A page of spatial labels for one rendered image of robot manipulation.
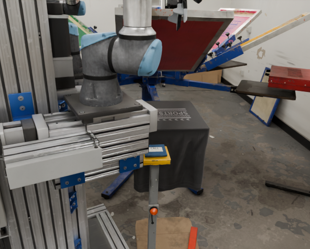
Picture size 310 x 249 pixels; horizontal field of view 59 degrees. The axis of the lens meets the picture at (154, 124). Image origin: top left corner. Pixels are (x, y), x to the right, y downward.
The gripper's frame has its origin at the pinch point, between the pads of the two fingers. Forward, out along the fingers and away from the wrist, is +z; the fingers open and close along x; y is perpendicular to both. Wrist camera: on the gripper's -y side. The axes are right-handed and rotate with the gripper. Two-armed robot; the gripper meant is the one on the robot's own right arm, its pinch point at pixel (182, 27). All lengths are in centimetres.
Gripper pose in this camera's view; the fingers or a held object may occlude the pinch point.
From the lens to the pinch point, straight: 127.5
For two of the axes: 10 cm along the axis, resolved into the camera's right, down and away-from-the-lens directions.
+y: -9.9, 0.2, -1.2
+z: 0.0, 9.9, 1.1
